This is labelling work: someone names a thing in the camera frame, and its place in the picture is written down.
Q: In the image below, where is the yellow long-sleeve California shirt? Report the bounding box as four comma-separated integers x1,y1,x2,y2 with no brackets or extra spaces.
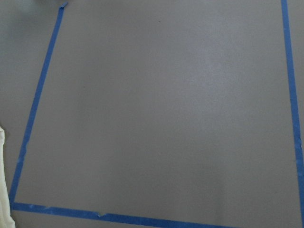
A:
0,128,16,228

